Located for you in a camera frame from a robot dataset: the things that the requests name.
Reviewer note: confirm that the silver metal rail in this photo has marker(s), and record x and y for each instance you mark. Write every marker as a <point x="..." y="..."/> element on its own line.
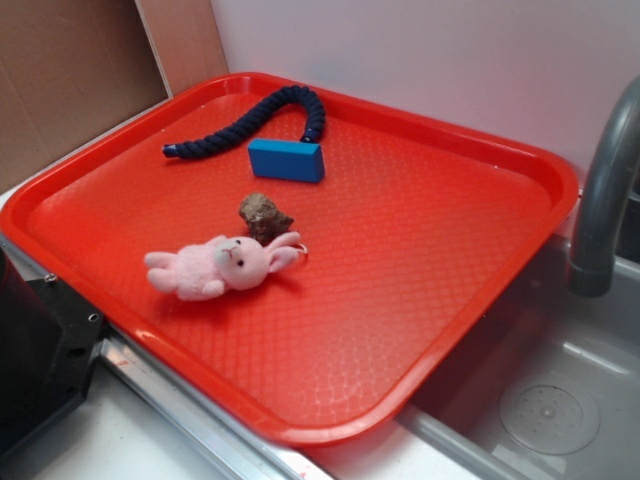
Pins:
<point x="140" y="422"/>

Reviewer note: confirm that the grey toy faucet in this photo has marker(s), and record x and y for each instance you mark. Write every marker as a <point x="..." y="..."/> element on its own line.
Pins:
<point x="607" y="223"/>

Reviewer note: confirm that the blue rectangular block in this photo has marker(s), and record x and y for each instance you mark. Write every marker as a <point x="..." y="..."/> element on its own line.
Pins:
<point x="287" y="160"/>

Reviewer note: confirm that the pink plush bunny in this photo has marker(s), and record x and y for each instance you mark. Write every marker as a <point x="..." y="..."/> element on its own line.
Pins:
<point x="206" y="271"/>

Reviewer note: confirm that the brown rock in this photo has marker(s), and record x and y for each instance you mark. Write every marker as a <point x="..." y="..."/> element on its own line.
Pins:
<point x="264" y="220"/>

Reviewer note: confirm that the brown cardboard panel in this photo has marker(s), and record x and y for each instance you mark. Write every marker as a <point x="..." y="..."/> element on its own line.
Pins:
<point x="73" y="70"/>

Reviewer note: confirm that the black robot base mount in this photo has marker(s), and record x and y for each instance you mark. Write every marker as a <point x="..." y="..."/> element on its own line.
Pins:
<point x="50" y="339"/>

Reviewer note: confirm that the grey plastic sink basin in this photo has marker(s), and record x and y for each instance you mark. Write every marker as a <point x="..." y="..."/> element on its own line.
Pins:
<point x="546" y="383"/>

